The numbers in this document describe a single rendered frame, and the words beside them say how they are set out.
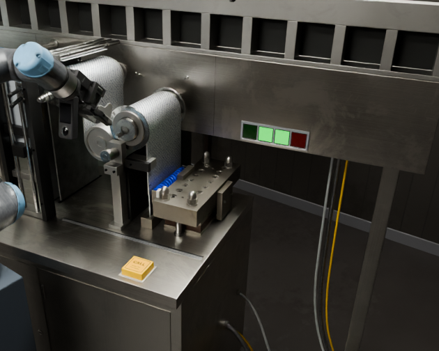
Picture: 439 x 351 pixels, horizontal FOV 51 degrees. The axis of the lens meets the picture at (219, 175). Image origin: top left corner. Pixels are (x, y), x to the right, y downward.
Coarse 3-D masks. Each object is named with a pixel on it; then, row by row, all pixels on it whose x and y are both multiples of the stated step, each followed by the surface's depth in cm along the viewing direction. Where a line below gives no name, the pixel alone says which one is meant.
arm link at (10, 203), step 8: (0, 184) 133; (8, 184) 137; (0, 192) 132; (8, 192) 134; (16, 192) 136; (0, 200) 131; (8, 200) 133; (16, 200) 135; (0, 208) 130; (8, 208) 132; (16, 208) 134; (24, 208) 139; (0, 216) 129; (8, 216) 132; (16, 216) 135; (0, 224) 130; (8, 224) 134
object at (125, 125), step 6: (120, 120) 144; (126, 120) 143; (132, 120) 144; (120, 126) 145; (126, 126) 145; (132, 126) 143; (126, 132) 145; (132, 132) 144; (138, 132) 145; (126, 138) 146; (132, 138) 145
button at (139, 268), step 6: (132, 258) 139; (138, 258) 139; (126, 264) 136; (132, 264) 136; (138, 264) 136; (144, 264) 136; (150, 264) 137; (126, 270) 134; (132, 270) 134; (138, 270) 134; (144, 270) 134; (150, 270) 137; (132, 276) 134; (138, 276) 133; (144, 276) 134
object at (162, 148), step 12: (168, 132) 159; (180, 132) 168; (156, 144) 153; (168, 144) 161; (180, 144) 170; (156, 156) 154; (168, 156) 162; (180, 156) 172; (156, 168) 156; (168, 168) 164; (156, 180) 158
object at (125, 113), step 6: (180, 108) 165; (120, 114) 145; (126, 114) 144; (132, 114) 143; (114, 120) 147; (138, 120) 143; (114, 126) 148; (138, 126) 144; (114, 132) 149; (120, 138) 149; (138, 138) 146; (126, 144) 149; (132, 144) 148
